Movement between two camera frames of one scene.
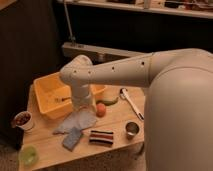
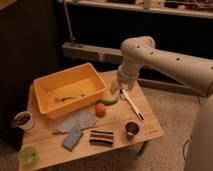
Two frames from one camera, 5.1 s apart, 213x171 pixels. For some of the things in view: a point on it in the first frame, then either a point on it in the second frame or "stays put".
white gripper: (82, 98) to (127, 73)
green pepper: (108, 101) stays put
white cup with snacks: (23, 119) stays put
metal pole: (71, 37) stays put
